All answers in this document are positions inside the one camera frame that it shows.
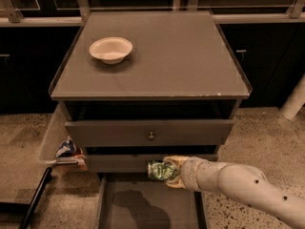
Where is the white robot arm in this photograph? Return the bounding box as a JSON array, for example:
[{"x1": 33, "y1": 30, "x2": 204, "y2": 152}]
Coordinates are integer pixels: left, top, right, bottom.
[{"x1": 165, "y1": 156, "x2": 305, "y2": 229}]

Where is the white paper bowl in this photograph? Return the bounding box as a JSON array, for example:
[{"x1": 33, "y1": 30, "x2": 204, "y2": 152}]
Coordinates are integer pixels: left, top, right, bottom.
[{"x1": 89, "y1": 37, "x2": 133, "y2": 65}]

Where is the top grey drawer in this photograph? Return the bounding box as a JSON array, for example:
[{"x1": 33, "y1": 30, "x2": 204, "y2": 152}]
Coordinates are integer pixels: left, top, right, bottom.
[{"x1": 65, "y1": 119, "x2": 234, "y2": 147}]

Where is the bottom grey drawer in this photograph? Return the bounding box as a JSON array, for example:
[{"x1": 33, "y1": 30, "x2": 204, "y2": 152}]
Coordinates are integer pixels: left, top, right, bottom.
[{"x1": 94, "y1": 173, "x2": 210, "y2": 229}]

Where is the black pole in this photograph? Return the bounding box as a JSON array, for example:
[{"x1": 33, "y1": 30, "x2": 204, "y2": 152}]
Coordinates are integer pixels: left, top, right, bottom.
[{"x1": 18, "y1": 167, "x2": 52, "y2": 229}]

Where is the grey metal railing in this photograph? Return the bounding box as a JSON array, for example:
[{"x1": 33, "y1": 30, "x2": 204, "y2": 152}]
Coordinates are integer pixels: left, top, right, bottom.
[{"x1": 0, "y1": 0, "x2": 305, "y2": 24}]

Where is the middle grey drawer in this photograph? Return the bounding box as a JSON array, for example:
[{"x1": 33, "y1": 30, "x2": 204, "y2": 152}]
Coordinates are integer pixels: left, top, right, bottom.
[{"x1": 83, "y1": 153, "x2": 219, "y2": 174}]

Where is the clear plastic bin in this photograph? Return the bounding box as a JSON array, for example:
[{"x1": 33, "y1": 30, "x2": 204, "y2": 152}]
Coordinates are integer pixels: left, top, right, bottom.
[{"x1": 39, "y1": 106, "x2": 86, "y2": 173}]

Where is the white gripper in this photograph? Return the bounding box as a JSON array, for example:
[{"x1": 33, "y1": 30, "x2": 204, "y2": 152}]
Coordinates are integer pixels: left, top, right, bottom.
[{"x1": 163, "y1": 156, "x2": 203, "y2": 192}]

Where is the crushed green can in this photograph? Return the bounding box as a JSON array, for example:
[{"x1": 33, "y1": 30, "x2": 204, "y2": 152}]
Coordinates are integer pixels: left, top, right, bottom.
[{"x1": 148, "y1": 160, "x2": 179, "y2": 181}]

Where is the grey drawer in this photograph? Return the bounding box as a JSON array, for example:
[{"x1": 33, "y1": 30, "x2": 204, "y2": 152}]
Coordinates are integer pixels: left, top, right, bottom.
[
  {"x1": 83, "y1": 153, "x2": 219, "y2": 174},
  {"x1": 65, "y1": 119, "x2": 234, "y2": 147},
  {"x1": 94, "y1": 173, "x2": 210, "y2": 229}
]

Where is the grey drawer cabinet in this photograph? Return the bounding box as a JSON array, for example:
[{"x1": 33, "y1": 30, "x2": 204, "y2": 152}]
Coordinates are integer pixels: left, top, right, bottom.
[{"x1": 51, "y1": 11, "x2": 252, "y2": 160}]

